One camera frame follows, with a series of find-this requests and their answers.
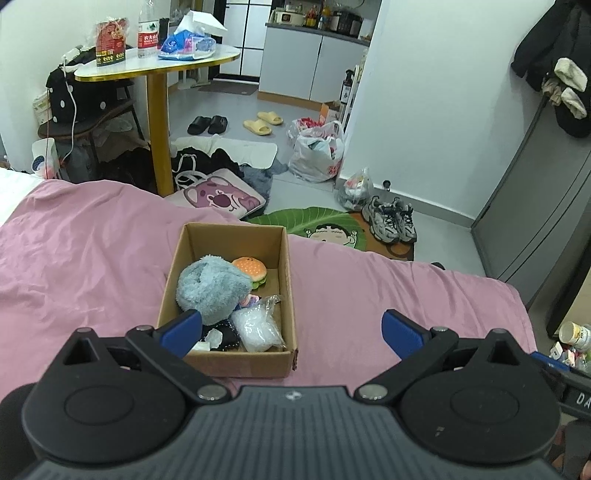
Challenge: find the fluffy blue-grey plush roll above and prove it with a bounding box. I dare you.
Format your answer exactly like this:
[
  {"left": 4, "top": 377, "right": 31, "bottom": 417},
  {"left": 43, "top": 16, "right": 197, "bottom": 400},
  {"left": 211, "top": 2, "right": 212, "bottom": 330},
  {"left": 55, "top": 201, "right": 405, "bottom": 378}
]
[{"left": 175, "top": 255, "right": 252, "bottom": 326}]

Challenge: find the clear bag white stuffing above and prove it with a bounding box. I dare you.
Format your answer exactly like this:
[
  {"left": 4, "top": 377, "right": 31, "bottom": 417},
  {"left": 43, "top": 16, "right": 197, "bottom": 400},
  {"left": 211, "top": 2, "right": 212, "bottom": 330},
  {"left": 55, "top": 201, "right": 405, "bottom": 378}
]
[{"left": 229, "top": 295, "right": 286, "bottom": 353}]

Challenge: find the plush hamburger toy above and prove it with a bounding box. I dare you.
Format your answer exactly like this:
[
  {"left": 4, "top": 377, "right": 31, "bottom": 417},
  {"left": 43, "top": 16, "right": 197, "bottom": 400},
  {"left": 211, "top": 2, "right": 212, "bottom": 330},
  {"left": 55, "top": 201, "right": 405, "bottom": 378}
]
[{"left": 231, "top": 256, "right": 267, "bottom": 290}]

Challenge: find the blue planet tissue pack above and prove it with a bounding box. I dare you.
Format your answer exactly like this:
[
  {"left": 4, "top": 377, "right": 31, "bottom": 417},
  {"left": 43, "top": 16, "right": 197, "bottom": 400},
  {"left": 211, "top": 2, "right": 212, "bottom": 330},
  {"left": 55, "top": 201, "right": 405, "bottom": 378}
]
[{"left": 235, "top": 294, "right": 260, "bottom": 310}]

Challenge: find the grey sneaker right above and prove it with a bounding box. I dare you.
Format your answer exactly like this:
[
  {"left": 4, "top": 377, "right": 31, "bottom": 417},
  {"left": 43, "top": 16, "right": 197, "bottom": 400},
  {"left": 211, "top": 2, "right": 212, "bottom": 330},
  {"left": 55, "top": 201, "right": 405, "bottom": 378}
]
[{"left": 393, "top": 197, "right": 418, "bottom": 243}]

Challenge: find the grey sneaker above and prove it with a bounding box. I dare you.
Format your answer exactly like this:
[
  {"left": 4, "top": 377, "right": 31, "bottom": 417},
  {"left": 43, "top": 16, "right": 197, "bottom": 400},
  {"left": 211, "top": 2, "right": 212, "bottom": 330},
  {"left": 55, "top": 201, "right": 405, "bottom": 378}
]
[
  {"left": 362, "top": 196, "right": 400, "bottom": 245},
  {"left": 393, "top": 197, "right": 418, "bottom": 243}
]

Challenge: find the grey sneaker left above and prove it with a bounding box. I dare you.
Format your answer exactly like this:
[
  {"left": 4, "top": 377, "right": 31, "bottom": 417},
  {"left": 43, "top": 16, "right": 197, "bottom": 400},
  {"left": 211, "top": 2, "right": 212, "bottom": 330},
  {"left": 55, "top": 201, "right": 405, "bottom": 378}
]
[{"left": 362, "top": 196, "right": 400, "bottom": 245}]

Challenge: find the cardboard box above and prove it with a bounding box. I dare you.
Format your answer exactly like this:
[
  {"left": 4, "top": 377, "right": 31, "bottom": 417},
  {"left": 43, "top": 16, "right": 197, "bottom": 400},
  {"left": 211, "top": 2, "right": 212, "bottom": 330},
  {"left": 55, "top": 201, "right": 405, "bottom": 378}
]
[{"left": 157, "top": 222, "right": 297, "bottom": 379}]

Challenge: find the green leaf cartoon rug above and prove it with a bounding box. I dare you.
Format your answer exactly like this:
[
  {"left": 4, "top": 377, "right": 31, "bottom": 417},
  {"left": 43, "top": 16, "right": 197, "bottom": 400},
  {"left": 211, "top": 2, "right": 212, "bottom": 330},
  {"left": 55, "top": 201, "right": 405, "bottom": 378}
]
[{"left": 249, "top": 206, "right": 415, "bottom": 261}]

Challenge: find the pink bed sheet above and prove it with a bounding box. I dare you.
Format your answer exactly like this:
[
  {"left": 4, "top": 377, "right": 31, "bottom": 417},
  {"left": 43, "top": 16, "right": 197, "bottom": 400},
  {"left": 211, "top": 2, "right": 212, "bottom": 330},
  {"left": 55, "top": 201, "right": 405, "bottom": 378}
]
[{"left": 1, "top": 181, "right": 536, "bottom": 393}]

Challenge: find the pink bear cushion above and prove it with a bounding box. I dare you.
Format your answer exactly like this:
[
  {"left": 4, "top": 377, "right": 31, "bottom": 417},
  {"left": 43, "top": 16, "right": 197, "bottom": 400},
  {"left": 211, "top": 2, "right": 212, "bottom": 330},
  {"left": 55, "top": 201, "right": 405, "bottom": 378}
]
[{"left": 166, "top": 169, "right": 266, "bottom": 219}]

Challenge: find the small clear trash bag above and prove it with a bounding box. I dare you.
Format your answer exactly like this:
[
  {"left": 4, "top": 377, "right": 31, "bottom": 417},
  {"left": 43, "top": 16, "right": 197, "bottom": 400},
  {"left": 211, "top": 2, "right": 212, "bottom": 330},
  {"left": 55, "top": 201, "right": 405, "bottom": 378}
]
[{"left": 335, "top": 168, "right": 374, "bottom": 212}]

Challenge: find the grey door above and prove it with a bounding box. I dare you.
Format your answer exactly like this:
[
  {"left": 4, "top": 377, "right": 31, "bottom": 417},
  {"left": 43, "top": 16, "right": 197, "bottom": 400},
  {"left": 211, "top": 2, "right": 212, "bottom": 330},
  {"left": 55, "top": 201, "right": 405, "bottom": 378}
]
[{"left": 472, "top": 100, "right": 590, "bottom": 305}]

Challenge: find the black clothes pile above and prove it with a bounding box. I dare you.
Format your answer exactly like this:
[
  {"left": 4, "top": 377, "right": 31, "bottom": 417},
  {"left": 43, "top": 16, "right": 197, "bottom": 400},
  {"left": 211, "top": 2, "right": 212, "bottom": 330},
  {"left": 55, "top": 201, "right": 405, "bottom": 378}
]
[{"left": 171, "top": 147, "right": 243, "bottom": 189}]

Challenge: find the white cup container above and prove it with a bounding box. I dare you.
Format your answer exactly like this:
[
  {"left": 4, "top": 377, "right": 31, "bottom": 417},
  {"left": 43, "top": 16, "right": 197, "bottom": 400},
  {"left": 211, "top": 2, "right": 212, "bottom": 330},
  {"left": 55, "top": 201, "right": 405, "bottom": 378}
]
[{"left": 558, "top": 321, "right": 591, "bottom": 352}]

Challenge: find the white floor mat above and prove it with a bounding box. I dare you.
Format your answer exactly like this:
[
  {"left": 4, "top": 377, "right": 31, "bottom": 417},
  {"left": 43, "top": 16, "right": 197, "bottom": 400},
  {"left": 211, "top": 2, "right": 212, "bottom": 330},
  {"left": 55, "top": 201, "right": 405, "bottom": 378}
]
[{"left": 171, "top": 135, "right": 277, "bottom": 169}]

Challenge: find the large white shopping bag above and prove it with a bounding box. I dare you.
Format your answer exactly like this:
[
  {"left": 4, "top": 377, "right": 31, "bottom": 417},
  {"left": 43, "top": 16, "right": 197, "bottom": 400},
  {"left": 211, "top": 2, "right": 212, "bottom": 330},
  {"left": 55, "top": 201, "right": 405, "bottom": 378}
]
[{"left": 287, "top": 120, "right": 345, "bottom": 183}]

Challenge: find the black slipper pair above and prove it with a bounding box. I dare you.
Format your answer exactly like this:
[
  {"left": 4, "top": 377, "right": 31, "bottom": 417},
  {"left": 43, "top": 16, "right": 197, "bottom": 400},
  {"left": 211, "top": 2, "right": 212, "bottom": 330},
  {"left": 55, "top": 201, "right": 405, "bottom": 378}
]
[{"left": 187, "top": 115, "right": 228, "bottom": 135}]

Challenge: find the yellow slipper near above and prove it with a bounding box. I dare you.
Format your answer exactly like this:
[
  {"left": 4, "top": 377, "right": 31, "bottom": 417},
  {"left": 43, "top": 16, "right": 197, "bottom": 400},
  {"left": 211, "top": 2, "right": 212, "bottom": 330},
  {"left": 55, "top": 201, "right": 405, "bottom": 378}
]
[{"left": 242, "top": 119, "right": 273, "bottom": 136}]

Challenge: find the yellow slipper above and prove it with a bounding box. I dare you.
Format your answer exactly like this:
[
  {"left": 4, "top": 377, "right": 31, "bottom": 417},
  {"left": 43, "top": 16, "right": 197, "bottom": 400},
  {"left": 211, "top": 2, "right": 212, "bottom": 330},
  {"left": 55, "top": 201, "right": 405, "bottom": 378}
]
[
  {"left": 242, "top": 119, "right": 273, "bottom": 136},
  {"left": 257, "top": 111, "right": 283, "bottom": 126}
]

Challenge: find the yellow slipper far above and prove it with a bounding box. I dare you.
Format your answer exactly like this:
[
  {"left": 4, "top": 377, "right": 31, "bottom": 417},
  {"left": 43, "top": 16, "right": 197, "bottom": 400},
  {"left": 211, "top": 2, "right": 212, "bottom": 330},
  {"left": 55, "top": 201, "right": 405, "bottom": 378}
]
[{"left": 257, "top": 111, "right": 283, "bottom": 126}]

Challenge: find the black polka dot bag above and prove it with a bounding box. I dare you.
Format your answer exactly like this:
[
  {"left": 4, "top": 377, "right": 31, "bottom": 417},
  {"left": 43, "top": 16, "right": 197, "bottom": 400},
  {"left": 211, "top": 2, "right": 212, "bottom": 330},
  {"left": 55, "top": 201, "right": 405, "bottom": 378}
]
[{"left": 46, "top": 47, "right": 133, "bottom": 124}]

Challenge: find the round white yellow table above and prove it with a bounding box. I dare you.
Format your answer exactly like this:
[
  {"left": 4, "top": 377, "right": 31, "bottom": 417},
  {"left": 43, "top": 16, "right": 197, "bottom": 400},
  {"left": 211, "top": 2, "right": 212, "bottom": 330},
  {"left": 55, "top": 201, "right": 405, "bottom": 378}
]
[{"left": 75, "top": 45, "right": 240, "bottom": 197}]

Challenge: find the white kitchen cabinet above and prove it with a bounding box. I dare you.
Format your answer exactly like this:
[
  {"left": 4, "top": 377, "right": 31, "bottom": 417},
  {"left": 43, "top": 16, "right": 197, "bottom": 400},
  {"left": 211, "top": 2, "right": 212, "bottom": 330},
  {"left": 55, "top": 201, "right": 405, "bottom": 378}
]
[{"left": 257, "top": 23, "right": 370, "bottom": 109}]

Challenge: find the plastic water bottle red label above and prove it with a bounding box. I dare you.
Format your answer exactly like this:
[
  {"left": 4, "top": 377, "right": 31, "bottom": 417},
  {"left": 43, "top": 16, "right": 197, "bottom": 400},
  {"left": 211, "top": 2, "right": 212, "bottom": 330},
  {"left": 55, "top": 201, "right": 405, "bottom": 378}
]
[{"left": 137, "top": 0, "right": 159, "bottom": 58}]

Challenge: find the red snack bag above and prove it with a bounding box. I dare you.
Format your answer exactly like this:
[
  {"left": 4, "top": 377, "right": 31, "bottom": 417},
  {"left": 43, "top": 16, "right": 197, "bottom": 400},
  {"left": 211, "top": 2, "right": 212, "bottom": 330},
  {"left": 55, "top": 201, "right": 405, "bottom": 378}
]
[{"left": 95, "top": 18, "right": 128, "bottom": 66}]

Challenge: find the black white hanging jacket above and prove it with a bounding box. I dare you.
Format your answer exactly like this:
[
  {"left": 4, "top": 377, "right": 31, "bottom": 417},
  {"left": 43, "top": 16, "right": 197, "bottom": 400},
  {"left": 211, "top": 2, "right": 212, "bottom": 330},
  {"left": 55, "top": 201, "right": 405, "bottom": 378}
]
[{"left": 511, "top": 1, "right": 590, "bottom": 139}]

